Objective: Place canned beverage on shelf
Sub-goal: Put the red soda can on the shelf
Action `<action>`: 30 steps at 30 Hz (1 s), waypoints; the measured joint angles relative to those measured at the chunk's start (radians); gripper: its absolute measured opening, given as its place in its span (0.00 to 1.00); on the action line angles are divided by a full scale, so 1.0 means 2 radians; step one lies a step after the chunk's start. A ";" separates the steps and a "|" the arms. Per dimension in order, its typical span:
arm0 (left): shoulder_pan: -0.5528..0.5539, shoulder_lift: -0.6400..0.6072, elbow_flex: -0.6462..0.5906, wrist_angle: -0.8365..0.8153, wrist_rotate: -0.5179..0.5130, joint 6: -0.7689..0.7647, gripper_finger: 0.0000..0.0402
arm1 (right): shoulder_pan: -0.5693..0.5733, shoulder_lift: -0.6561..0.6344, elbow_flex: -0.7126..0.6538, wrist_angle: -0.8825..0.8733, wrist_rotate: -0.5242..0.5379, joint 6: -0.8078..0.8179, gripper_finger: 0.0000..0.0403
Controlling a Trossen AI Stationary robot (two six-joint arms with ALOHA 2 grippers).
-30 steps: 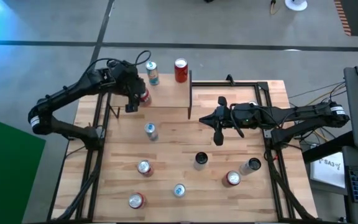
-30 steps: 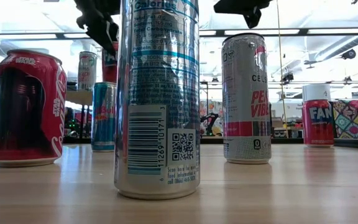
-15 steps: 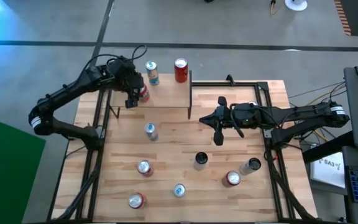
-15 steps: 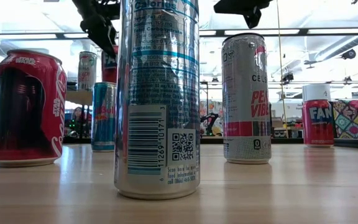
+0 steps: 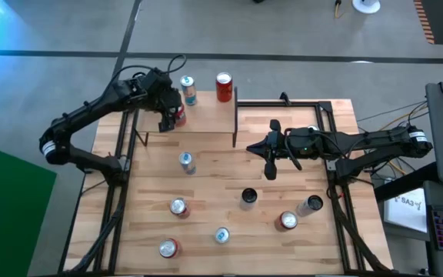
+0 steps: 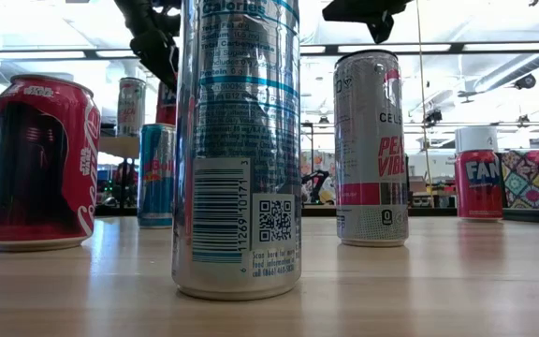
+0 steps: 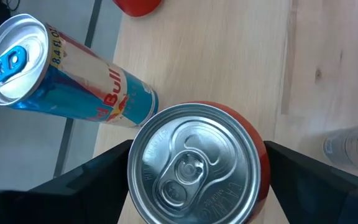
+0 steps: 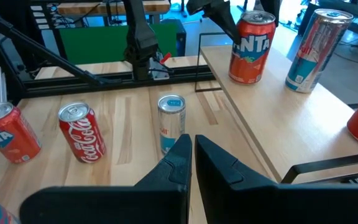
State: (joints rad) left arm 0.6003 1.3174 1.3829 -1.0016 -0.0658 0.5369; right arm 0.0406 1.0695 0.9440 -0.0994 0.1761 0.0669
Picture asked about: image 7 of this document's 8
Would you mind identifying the silver blue Red Bull can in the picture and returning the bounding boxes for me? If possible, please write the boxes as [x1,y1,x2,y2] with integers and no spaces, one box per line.
[0,13,160,128]
[323,124,358,174]

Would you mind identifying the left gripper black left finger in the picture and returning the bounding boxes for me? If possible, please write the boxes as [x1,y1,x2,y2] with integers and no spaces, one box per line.
[0,139,134,224]

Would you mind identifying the red Coca-Cola can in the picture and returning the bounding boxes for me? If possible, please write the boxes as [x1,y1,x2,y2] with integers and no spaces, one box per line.
[112,0,163,18]

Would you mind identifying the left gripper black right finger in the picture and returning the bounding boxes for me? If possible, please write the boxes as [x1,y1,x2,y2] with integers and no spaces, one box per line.
[264,140,358,224]

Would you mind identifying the orange Fanta can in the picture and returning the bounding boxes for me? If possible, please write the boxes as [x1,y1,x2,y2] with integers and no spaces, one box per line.
[127,100,272,224]

